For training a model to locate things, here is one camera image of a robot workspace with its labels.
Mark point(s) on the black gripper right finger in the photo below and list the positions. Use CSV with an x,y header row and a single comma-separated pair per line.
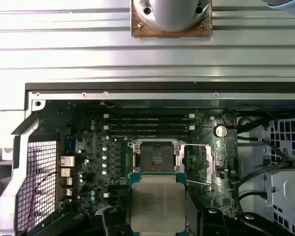
x,y
214,223

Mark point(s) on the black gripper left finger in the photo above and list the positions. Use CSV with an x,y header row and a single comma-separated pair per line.
x,y
114,223

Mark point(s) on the silver square CPU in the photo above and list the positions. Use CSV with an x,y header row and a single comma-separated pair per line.
x,y
157,201

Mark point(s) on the metal socket cover frame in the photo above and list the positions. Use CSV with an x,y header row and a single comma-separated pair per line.
x,y
210,162

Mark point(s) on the CPU socket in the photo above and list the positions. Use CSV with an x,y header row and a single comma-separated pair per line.
x,y
157,157

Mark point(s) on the green motherboard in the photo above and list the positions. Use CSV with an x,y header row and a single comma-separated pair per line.
x,y
226,147

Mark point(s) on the silver drive cage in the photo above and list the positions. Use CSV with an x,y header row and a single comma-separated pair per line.
x,y
285,186

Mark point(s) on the silver coin battery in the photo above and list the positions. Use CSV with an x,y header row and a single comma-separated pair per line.
x,y
220,130

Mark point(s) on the black open PC case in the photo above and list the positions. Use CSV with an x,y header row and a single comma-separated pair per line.
x,y
137,96

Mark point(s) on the square brown base plate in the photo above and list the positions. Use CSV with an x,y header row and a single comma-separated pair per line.
x,y
137,33

